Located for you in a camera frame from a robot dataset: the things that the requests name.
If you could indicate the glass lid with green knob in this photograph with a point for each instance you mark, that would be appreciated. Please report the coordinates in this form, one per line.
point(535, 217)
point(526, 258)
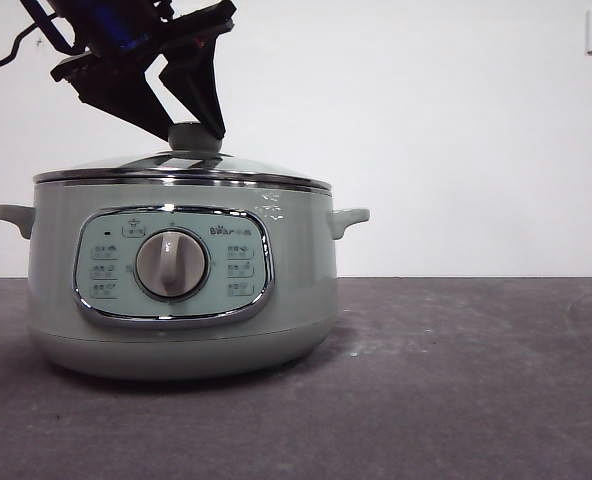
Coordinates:
point(191, 142)

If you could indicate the green electric cooking pot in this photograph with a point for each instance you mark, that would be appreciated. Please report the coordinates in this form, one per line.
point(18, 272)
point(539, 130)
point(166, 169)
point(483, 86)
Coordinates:
point(301, 250)

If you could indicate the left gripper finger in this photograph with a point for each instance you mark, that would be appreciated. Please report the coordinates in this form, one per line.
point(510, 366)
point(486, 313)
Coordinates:
point(196, 90)
point(123, 100)

